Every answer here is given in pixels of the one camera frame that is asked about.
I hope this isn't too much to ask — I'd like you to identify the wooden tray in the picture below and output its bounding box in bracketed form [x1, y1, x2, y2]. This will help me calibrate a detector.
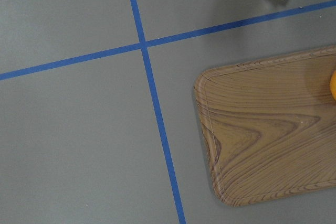
[194, 46, 335, 206]

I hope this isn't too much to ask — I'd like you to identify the orange fruit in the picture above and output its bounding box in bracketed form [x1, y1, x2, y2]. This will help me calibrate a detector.
[329, 71, 336, 100]

